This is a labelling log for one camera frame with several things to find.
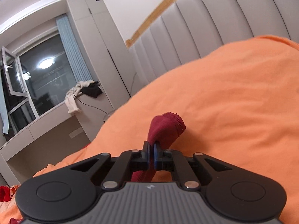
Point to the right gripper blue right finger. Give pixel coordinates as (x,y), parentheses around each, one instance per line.
(157,156)

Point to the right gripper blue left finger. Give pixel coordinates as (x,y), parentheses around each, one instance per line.
(145,155)

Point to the dark red long-sleeve shirt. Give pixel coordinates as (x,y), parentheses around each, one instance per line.
(164,129)

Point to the grey built-in desk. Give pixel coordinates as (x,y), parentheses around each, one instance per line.
(52,137)

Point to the black garment on desk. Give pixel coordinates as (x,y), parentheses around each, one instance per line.
(92,90)

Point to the white garment on desk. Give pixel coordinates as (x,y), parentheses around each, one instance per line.
(70,96)

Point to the orange bed blanket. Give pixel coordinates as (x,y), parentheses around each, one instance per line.
(236,162)

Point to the grey tall wardrobe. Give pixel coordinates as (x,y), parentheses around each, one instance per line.
(105,51)

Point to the light blue right curtain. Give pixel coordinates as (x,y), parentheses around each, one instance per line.
(72,50)

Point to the light blue curtain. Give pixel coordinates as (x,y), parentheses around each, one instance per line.
(72,50)
(3,109)

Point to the light blue left curtain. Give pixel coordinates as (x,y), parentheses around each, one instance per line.
(3,109)

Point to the bright red cloth item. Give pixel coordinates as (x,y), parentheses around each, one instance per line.
(7,193)

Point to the grey padded headboard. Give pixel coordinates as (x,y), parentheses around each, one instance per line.
(191,29)

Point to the window with white frame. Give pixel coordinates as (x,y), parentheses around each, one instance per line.
(34,81)

